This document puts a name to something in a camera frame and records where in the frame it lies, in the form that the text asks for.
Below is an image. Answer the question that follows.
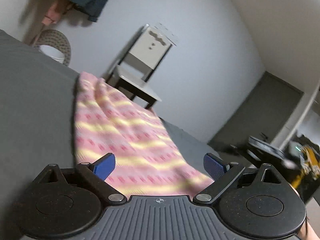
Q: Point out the pink hanging garment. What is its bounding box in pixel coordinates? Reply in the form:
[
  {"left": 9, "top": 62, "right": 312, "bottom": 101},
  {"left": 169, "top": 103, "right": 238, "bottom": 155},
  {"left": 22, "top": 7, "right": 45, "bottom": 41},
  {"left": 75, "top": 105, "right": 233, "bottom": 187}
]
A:
[{"left": 41, "top": 0, "right": 72, "bottom": 26}]

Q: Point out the dark grey door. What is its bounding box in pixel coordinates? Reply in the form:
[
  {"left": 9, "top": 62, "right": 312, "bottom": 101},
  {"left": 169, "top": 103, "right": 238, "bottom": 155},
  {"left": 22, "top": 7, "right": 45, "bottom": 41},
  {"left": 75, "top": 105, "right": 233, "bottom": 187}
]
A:
[{"left": 208, "top": 72, "right": 303, "bottom": 151}]

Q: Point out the pink striped knit sweater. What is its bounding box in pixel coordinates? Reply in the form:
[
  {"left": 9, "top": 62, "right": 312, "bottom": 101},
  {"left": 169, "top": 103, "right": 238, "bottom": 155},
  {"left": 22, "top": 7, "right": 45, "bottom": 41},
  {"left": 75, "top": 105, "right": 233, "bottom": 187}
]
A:
[{"left": 74, "top": 72, "right": 212, "bottom": 197}]

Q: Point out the white plastic bucket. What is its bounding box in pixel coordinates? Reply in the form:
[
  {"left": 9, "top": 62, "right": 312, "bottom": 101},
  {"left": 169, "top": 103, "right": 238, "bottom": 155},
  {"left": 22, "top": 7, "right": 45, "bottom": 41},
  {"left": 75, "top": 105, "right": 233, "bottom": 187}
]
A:
[{"left": 39, "top": 44, "right": 65, "bottom": 63}]

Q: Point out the grey bed sheet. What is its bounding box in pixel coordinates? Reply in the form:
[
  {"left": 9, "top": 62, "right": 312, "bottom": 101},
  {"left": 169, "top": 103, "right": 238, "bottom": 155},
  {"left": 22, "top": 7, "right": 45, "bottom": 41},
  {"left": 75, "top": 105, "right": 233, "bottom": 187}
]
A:
[{"left": 1, "top": 31, "right": 235, "bottom": 239}]

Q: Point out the white shelf unit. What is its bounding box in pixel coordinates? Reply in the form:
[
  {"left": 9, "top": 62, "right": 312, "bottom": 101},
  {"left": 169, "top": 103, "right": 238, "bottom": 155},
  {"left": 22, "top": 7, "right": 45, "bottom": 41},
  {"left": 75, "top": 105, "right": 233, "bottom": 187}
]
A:
[{"left": 271, "top": 81, "right": 319, "bottom": 150}]

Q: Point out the woven round basket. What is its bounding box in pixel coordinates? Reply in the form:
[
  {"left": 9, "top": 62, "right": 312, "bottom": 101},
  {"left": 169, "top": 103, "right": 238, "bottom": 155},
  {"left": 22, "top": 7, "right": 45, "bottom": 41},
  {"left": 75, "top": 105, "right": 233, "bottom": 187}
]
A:
[{"left": 33, "top": 29, "right": 72, "bottom": 67}]

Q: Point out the white black wooden chair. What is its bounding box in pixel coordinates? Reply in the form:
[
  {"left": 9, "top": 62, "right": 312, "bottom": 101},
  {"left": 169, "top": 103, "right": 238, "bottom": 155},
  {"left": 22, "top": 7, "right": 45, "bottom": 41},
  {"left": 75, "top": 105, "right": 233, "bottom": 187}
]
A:
[{"left": 106, "top": 24, "right": 177, "bottom": 109}]

